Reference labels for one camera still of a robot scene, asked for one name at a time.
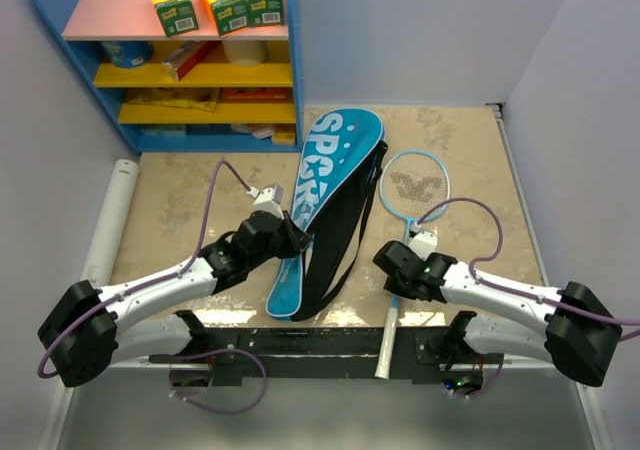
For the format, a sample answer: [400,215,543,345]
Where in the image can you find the blue sport racket bag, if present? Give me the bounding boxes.
[266,108,388,322]

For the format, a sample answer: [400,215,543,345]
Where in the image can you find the blue badminton racket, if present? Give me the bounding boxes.
[374,149,451,380]

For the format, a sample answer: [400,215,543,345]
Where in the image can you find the white shuttlecock tube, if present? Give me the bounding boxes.
[81,159,139,287]

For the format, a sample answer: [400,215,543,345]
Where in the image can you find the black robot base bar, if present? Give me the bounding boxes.
[182,326,478,385]

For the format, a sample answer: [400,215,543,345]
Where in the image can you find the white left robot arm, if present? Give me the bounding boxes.
[37,211,312,388]

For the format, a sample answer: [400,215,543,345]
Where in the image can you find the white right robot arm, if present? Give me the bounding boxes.
[373,241,622,387]

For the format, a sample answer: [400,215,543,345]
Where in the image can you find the silver orange snack pack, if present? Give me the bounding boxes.
[161,41,208,81]

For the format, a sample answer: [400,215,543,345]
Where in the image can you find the yellow white small packs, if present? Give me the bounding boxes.
[230,123,296,146]

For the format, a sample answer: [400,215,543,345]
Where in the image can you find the red flat box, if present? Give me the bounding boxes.
[221,87,287,102]

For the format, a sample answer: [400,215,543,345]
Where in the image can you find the blue green bottom boxes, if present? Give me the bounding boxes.
[132,124,187,138]

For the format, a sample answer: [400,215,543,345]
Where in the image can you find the yellow snack bags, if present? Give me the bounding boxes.
[125,87,220,112]

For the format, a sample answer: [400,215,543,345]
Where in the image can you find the blue shelf unit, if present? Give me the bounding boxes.
[34,0,302,153]

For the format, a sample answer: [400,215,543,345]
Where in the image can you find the orange green box middle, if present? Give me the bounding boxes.
[198,0,249,37]

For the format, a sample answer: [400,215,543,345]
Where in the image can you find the blue round can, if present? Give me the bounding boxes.
[101,41,153,69]

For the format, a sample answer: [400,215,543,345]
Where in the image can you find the orange green box left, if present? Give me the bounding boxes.
[151,0,199,38]

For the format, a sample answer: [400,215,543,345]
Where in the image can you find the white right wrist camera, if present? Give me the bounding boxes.
[408,223,438,260]

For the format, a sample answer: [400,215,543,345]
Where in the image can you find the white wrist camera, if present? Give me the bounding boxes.
[408,223,438,260]
[247,184,284,219]

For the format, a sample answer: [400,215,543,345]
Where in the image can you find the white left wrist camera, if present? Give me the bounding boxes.
[247,184,284,219]

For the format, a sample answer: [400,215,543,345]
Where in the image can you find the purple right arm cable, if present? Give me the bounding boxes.
[414,197,640,343]

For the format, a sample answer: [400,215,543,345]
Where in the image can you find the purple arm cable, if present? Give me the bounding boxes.
[36,157,257,381]
[414,197,640,343]

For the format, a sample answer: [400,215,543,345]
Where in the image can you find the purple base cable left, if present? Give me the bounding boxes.
[167,347,268,414]

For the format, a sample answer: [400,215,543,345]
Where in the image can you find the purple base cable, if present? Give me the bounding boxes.
[447,352,505,401]
[167,347,268,414]

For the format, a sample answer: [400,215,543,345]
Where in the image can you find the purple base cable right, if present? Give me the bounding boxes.
[447,352,505,401]

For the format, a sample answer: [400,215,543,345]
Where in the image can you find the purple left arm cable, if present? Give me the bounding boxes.
[36,157,257,381]

